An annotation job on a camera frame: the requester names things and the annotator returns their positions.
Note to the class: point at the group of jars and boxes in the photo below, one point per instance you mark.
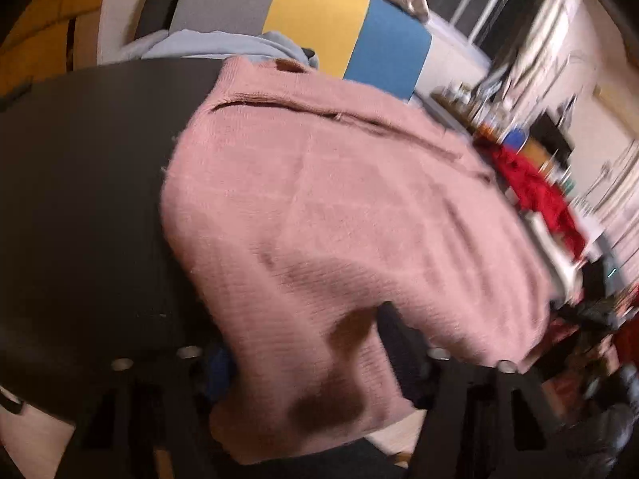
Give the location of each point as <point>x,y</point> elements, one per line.
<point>464,105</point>

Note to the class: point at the blue folding chair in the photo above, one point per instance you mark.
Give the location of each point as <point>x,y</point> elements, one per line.
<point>514,139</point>

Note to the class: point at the pink knitted sweater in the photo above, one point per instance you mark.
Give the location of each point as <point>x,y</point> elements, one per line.
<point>324,209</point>

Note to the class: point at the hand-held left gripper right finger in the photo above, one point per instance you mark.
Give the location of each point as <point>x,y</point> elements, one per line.
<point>404,354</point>

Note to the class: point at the wooden wardrobe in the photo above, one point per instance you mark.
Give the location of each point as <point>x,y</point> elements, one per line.
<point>45,20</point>

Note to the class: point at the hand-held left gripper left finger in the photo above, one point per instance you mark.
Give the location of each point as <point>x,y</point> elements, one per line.
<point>219,374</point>

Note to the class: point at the black television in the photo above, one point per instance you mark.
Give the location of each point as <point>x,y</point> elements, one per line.
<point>549,134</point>

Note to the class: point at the grey yellow blue armchair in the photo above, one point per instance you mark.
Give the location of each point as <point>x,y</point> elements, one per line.
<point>319,20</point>

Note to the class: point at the red knitted garment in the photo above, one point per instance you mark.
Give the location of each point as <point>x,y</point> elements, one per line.
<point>539,194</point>

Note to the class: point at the window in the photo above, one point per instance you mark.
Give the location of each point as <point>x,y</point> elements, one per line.
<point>479,0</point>

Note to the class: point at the light blue garment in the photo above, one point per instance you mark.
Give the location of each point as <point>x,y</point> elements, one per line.
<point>219,45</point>

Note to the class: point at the cream white garment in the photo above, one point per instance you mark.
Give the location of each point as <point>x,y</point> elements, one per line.
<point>554,254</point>

